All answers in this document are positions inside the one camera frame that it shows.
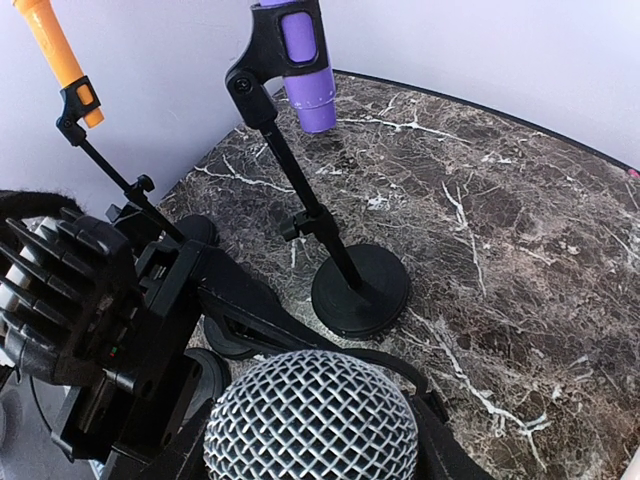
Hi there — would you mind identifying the black stand of purple microphone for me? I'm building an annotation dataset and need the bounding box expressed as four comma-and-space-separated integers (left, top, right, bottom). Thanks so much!
225, 1, 410, 339

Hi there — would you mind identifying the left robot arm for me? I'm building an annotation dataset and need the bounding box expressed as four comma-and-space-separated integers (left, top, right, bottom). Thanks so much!
1, 190, 330, 479

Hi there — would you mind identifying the black tripod shock-mount stand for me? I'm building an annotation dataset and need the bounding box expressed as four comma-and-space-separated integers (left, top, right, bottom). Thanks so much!
338, 348, 493, 480

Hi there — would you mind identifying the orange microphone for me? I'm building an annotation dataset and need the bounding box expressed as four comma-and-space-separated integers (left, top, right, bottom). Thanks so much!
12, 0, 104, 128

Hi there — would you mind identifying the black stand of blue microphone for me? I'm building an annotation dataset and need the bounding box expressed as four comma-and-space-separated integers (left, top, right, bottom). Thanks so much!
182, 348, 231, 425

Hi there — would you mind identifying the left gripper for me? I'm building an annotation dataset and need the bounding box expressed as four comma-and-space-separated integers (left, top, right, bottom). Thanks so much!
52, 211, 330, 480

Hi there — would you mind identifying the glitter silver-head microphone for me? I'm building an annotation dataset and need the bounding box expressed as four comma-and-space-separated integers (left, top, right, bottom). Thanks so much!
203, 350, 418, 479

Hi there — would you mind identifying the purple microphone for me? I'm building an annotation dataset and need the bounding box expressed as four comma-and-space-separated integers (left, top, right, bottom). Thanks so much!
252, 1, 336, 134

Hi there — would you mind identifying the black stand of beige microphone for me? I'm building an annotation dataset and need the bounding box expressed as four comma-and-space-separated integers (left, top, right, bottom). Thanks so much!
203, 317, 258, 360

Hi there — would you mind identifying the black stand of orange microphone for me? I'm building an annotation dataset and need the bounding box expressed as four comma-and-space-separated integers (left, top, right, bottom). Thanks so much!
54, 75, 219, 246

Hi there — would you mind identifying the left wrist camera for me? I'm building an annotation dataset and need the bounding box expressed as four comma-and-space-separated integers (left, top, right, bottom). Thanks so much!
1, 216, 142, 387

